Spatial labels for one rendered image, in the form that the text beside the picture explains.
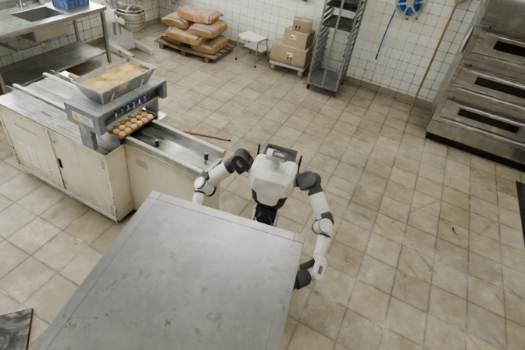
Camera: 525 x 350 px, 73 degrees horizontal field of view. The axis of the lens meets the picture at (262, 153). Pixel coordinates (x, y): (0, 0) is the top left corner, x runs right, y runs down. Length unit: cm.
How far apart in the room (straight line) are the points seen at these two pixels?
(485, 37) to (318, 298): 341
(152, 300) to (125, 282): 8
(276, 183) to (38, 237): 225
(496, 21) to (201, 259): 438
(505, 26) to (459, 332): 319
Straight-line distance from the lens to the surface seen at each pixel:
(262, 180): 206
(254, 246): 100
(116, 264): 99
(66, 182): 364
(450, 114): 521
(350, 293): 323
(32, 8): 581
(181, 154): 282
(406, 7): 576
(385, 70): 618
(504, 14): 486
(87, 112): 275
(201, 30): 614
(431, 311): 345
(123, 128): 300
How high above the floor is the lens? 262
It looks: 38 degrees down
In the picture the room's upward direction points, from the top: 9 degrees clockwise
